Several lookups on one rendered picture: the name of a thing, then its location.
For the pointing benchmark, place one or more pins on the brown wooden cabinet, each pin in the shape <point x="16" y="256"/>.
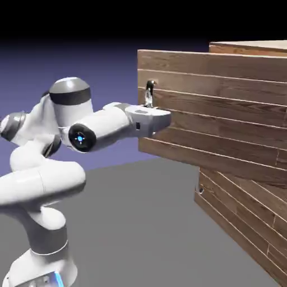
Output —
<point x="246" y="48"/>

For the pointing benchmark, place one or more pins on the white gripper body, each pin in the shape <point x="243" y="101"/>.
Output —
<point x="154" y="120"/>

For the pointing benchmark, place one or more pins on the wooden plank cabinet door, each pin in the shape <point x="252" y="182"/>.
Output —
<point x="246" y="224"/>
<point x="213" y="134"/>

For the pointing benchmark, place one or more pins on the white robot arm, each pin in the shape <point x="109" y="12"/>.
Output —
<point x="65" y="107"/>

